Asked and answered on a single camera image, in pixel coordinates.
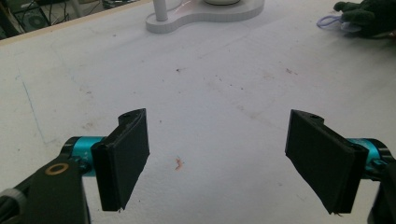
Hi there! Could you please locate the white stand pole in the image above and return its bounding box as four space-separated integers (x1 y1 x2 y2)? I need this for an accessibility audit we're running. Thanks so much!
152 0 169 22

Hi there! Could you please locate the white round dish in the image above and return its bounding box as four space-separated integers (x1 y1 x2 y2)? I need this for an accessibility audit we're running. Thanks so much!
204 0 242 7

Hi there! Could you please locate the white stand base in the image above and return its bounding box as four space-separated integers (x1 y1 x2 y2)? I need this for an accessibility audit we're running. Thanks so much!
145 0 265 35

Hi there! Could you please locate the dark green knit glove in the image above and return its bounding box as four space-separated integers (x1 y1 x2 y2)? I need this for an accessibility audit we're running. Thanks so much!
332 0 396 39

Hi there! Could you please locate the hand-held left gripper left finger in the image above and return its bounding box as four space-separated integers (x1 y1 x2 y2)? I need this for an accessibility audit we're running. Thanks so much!
70 107 150 213

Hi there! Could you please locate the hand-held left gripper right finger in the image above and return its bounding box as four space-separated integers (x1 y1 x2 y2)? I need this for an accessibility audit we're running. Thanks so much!
284 108 392 216

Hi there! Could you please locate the black computer case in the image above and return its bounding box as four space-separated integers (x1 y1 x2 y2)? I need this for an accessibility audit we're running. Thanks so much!
12 7 51 34

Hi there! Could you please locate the purple cord loop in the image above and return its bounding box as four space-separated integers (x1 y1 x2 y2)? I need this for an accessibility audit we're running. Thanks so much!
316 15 344 31

